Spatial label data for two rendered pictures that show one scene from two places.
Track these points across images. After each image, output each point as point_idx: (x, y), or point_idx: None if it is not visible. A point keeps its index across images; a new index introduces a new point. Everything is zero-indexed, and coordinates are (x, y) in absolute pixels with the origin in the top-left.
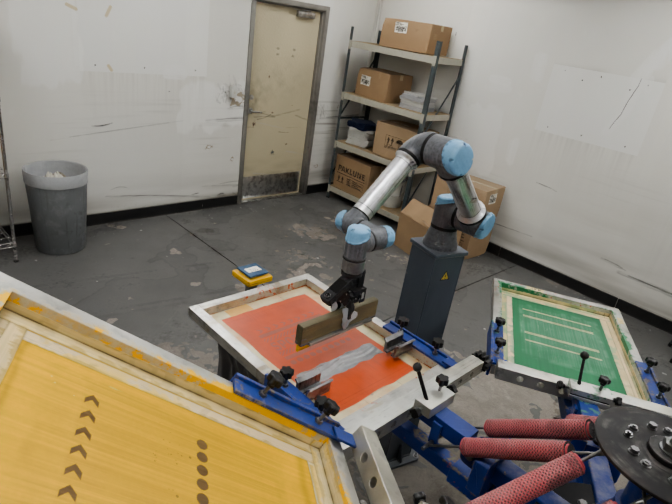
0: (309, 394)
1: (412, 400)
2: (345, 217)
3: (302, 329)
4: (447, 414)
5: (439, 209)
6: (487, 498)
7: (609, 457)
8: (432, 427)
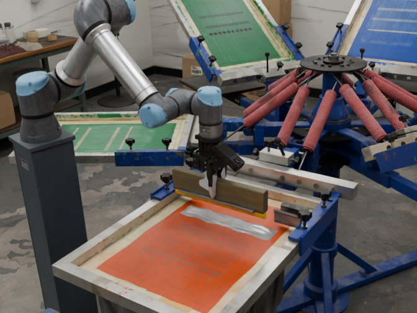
0: None
1: (278, 167)
2: (162, 106)
3: (267, 191)
4: None
5: (43, 94)
6: (373, 120)
7: (353, 69)
8: (289, 167)
